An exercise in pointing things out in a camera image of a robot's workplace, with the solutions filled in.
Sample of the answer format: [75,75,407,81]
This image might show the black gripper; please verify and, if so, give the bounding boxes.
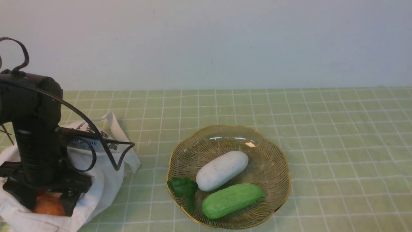
[1,160,92,217]

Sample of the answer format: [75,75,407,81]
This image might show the brown potato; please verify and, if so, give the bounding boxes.
[33,194,66,216]

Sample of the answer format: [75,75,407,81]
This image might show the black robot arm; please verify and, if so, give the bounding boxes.
[1,70,92,217]

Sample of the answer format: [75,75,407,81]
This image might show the white cloth bag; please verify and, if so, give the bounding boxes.
[0,112,140,232]

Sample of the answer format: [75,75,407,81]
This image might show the dark green leaf vegetable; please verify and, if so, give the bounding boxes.
[167,177,198,214]

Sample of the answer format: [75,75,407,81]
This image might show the green cucumber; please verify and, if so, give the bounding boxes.
[201,183,266,220]

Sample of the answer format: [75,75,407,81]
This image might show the white radish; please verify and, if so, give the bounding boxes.
[196,151,249,191]

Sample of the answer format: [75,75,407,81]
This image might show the amber glass plate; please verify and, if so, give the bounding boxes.
[166,125,291,230]

